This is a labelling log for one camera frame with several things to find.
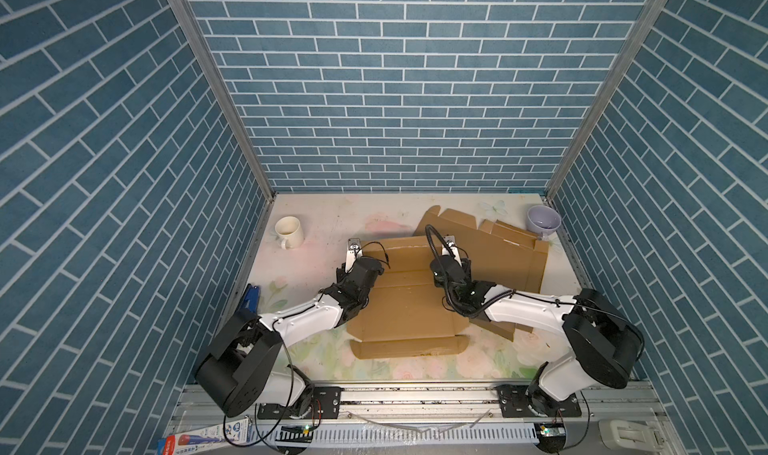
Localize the brown cardboard box top sheet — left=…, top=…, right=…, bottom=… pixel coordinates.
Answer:
left=345, top=236, right=469, bottom=360

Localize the brown cardboard box sheet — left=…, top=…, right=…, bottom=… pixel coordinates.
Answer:
left=345, top=236, right=469, bottom=360
left=413, top=205, right=550, bottom=342

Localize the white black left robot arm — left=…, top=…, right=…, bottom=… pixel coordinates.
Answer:
left=194, top=246, right=389, bottom=418

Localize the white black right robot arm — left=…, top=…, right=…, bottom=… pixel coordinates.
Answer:
left=426, top=225, right=645, bottom=417

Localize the brown cardboard box lower sheet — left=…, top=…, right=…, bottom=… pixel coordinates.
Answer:
left=413, top=205, right=550, bottom=342

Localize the white ceramic mug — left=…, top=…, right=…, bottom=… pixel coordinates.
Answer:
left=275, top=216, right=305, bottom=250

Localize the lavender ceramic mug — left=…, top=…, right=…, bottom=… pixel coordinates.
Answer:
left=526, top=205, right=562, bottom=240

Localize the white red blue carton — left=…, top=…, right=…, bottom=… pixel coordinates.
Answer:
left=156, top=417, right=253, bottom=455

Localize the white plastic device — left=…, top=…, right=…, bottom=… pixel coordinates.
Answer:
left=598, top=419, right=661, bottom=452

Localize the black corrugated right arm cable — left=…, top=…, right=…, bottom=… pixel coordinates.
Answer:
left=424, top=224, right=517, bottom=318

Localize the blue object at left wall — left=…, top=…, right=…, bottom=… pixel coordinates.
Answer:
left=237, top=284, right=261, bottom=313

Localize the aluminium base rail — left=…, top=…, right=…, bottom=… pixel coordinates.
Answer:
left=165, top=380, right=667, bottom=434

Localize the white slotted cable duct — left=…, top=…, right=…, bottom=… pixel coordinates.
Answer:
left=268, top=422, right=539, bottom=448

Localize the aluminium right corner post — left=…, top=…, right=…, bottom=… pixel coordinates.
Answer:
left=544, top=0, right=669, bottom=204

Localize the aluminium corner post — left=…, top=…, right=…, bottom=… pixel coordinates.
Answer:
left=167, top=0, right=275, bottom=203
left=544, top=0, right=669, bottom=204

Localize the aluminium left corner post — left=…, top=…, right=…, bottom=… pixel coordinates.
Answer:
left=167, top=0, right=275, bottom=203

